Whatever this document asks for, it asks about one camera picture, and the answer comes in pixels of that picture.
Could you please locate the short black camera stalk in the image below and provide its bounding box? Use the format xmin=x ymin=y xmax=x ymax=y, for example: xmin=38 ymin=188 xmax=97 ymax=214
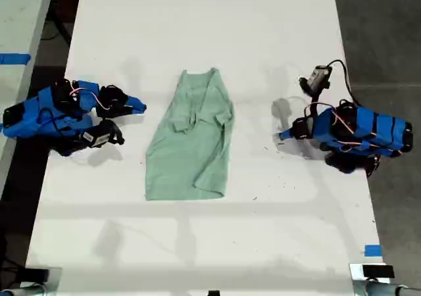
xmin=310 ymin=88 xmax=326 ymax=107

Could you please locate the black labelled camera box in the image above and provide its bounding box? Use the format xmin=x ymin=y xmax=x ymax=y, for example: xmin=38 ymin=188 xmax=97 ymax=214
xmin=80 ymin=120 xmax=126 ymax=149

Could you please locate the grey and black camera box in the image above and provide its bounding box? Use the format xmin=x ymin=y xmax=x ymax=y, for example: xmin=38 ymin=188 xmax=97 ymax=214
xmin=298 ymin=64 xmax=332 ymax=96

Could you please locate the white mounting plate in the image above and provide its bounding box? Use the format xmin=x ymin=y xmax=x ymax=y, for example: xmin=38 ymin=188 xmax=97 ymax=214
xmin=349 ymin=262 xmax=395 ymax=285

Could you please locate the long blue tape strip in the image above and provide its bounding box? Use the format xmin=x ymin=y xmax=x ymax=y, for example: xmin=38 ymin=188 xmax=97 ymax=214
xmin=0 ymin=53 xmax=32 ymax=66

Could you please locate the small black box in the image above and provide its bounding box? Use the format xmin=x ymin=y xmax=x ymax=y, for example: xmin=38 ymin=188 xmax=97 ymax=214
xmin=362 ymin=264 xmax=395 ymax=280
xmin=26 ymin=268 xmax=50 ymax=282

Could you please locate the pale green T-shirt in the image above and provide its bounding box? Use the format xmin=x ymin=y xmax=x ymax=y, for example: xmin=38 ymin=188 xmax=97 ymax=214
xmin=144 ymin=67 xmax=235 ymax=201

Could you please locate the silver mounting plate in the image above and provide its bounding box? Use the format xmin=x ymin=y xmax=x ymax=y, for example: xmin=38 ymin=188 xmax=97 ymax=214
xmin=19 ymin=266 xmax=63 ymax=292

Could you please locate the silver metal clamp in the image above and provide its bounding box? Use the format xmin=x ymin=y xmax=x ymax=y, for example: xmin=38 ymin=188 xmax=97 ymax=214
xmin=353 ymin=281 xmax=421 ymax=296

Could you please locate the grey side table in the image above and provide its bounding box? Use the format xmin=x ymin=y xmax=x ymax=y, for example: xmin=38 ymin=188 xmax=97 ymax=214
xmin=0 ymin=0 xmax=56 ymax=191

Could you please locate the black camera cable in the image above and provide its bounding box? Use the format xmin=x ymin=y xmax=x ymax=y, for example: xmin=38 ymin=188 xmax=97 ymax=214
xmin=327 ymin=59 xmax=359 ymax=108

